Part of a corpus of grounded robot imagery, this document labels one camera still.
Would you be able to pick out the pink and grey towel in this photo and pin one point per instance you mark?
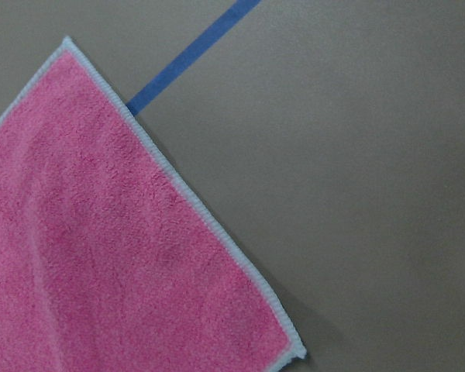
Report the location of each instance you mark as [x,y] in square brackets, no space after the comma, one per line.
[108,260]

